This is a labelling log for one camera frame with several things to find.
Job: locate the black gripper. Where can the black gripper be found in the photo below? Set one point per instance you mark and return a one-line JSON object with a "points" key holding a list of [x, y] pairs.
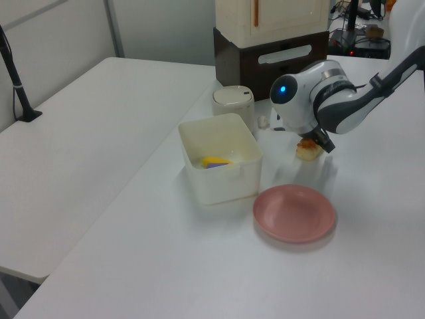
{"points": [[313, 135]]}

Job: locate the orange glazed bread roll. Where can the orange glazed bread roll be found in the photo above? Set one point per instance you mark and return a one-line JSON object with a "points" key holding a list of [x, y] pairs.
{"points": [[307, 153]]}

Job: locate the pink plate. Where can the pink plate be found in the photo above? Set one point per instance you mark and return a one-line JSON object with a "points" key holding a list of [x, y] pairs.
{"points": [[293, 212]]}

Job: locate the crumpled white paper ball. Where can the crumpled white paper ball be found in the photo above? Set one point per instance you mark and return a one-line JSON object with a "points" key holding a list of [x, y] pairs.
{"points": [[263, 122]]}

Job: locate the cream lidded trash can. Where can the cream lidded trash can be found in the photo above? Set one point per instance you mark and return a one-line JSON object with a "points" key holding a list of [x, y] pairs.
{"points": [[232, 99]]}

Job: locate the black electronics box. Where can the black electronics box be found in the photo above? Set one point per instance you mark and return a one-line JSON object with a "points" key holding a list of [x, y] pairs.
{"points": [[372, 50]]}

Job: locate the purple cube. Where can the purple cube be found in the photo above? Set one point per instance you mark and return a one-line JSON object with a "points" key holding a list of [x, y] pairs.
{"points": [[217, 165]]}

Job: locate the cream open plastic bin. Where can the cream open plastic bin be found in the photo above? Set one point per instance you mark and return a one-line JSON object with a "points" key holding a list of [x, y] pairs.
{"points": [[222, 186]]}

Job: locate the yellow banana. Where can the yellow banana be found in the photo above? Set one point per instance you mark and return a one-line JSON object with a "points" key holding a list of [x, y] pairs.
{"points": [[212, 159]]}

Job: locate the dark brown drawer cabinet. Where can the dark brown drawer cabinet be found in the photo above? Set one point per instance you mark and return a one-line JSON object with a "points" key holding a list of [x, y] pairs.
{"points": [[232, 66]]}

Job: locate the brown cardboard box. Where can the brown cardboard box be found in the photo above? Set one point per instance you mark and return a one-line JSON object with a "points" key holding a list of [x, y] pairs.
{"points": [[374, 31]]}

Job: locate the black monitor stand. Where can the black monitor stand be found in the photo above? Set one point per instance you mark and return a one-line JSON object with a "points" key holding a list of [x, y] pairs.
{"points": [[352, 20]]}

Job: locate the orange latch strip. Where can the orange latch strip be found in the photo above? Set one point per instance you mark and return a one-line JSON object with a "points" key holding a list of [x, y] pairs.
{"points": [[255, 13]]}

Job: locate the white adjacent table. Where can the white adjacent table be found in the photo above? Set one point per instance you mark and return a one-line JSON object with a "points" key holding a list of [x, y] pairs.
{"points": [[66, 149]]}

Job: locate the black camera stand pole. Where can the black camera stand pole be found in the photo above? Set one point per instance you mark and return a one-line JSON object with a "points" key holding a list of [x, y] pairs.
{"points": [[18, 89]]}

